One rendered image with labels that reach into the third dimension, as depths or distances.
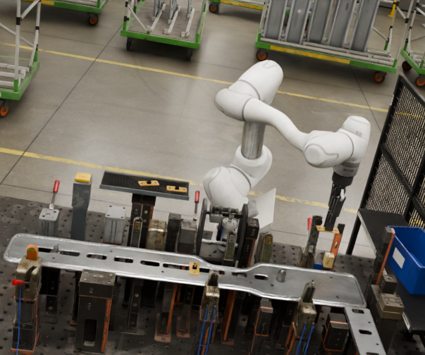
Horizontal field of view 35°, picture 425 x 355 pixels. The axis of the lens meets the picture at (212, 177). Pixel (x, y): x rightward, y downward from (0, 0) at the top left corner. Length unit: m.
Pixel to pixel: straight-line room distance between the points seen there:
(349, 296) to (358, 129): 0.69
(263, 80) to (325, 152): 0.63
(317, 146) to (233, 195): 1.00
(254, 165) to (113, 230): 0.83
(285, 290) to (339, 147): 0.65
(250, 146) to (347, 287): 0.80
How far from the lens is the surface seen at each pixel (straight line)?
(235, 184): 3.14
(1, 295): 2.90
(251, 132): 2.99
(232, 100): 2.66
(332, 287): 2.69
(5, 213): 3.43
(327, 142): 2.22
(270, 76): 2.76
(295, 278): 2.68
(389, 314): 2.61
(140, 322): 2.77
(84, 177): 2.80
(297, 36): 9.29
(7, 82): 6.27
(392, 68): 9.27
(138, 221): 2.65
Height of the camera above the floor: 2.44
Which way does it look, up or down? 26 degrees down
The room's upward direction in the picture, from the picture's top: 10 degrees clockwise
